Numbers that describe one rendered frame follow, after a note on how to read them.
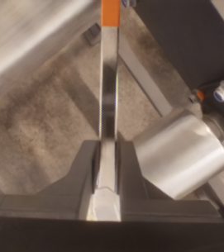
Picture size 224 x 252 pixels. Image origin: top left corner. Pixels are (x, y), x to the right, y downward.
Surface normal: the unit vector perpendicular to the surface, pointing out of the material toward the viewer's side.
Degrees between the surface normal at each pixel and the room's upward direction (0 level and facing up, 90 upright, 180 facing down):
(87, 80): 0
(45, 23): 48
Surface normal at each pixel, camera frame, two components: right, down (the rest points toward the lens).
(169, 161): -0.19, -0.11
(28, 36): 0.40, 0.66
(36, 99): -0.06, 0.09
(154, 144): -0.47, -0.55
